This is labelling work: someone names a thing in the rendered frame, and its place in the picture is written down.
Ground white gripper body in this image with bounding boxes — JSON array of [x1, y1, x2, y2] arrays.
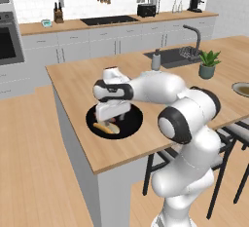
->
[[94, 102, 132, 123]]

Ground black round bowl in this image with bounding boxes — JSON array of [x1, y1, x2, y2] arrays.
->
[[85, 102, 144, 140]]

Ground tan bun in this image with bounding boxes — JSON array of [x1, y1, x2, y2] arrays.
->
[[105, 122, 122, 134]]

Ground orange brown sausage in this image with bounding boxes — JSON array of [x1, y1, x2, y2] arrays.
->
[[92, 122, 115, 135]]

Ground grey round plate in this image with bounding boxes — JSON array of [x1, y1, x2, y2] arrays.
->
[[231, 81, 249, 98]]

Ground grey soap dispenser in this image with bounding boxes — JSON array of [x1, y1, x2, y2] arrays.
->
[[151, 48, 162, 72]]

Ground grey base cupboard run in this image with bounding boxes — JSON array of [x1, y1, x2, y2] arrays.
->
[[18, 16, 217, 65]]

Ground dark grey sink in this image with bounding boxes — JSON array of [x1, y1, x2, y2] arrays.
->
[[143, 46, 204, 70]]

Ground grey kitchen island cabinet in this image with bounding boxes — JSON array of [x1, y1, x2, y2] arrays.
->
[[52, 84, 183, 227]]

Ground black hob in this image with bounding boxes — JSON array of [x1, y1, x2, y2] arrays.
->
[[80, 15, 140, 27]]

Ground grey cupboards under oven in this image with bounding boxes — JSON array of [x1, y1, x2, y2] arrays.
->
[[0, 62, 54, 101]]

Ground green plant in grey pot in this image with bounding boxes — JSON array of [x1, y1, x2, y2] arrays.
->
[[197, 50, 223, 81]]

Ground black toaster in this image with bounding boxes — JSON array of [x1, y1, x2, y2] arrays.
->
[[136, 3, 158, 19]]

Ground black stool with grey seat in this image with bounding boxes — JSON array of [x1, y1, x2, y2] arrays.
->
[[142, 127, 238, 221], [223, 117, 249, 205]]

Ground wooden knife block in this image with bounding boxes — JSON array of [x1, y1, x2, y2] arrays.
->
[[53, 1, 65, 24]]

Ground dark grey tap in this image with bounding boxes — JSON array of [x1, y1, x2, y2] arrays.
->
[[182, 23, 202, 58]]

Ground grey blender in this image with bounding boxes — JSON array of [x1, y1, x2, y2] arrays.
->
[[147, 0, 161, 15]]

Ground black coffee machine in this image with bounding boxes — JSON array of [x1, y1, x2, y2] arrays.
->
[[187, 0, 205, 14]]

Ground wire dish rack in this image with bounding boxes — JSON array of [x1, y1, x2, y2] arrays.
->
[[178, 45, 199, 60]]

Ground steel wall oven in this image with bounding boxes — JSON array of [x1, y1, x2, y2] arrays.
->
[[0, 10, 26, 67]]

